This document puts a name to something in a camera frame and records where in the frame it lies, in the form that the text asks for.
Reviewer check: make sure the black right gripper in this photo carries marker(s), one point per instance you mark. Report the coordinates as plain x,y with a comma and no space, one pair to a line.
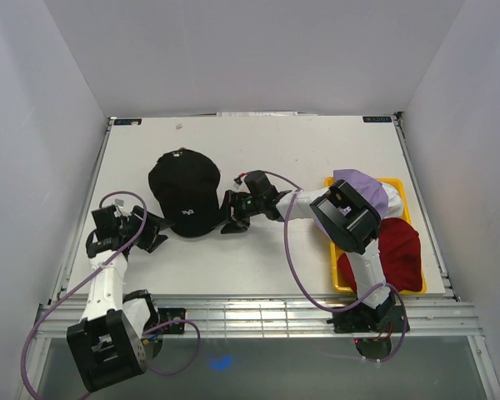
229,201

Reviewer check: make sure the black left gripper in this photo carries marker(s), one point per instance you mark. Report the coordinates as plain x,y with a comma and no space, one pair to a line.
151,227

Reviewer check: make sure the black NY baseball cap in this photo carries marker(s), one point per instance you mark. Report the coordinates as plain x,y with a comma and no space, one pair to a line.
185,184

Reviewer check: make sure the lavender LA baseball cap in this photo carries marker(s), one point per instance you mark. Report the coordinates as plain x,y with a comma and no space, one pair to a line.
377,193

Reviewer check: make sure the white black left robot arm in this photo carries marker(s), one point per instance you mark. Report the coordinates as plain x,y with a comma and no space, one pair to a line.
106,344

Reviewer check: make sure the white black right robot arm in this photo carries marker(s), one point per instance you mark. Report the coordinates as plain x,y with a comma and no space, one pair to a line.
348,219

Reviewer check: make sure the dark label sticker left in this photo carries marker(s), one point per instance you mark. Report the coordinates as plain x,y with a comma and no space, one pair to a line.
127,122

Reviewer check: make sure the dark label sticker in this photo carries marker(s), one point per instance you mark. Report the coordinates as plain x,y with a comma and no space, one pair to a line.
377,119
127,122

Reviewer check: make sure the white baseball cap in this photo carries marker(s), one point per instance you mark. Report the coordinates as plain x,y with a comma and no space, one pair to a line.
395,204

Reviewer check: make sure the dark label sticker right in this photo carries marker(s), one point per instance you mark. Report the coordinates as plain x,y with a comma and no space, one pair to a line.
377,119

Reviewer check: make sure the red LA baseball cap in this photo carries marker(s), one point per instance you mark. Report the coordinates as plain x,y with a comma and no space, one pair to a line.
396,254

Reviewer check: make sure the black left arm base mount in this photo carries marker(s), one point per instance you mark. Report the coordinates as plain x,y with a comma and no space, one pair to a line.
170,321

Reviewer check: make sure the paper strip at wall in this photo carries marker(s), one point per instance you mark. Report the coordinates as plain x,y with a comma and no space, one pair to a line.
244,114

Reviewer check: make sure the aluminium frame rail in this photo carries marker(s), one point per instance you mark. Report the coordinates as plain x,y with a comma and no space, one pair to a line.
298,318

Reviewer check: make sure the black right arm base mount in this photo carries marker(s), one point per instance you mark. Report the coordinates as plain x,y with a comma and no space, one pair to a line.
361,320

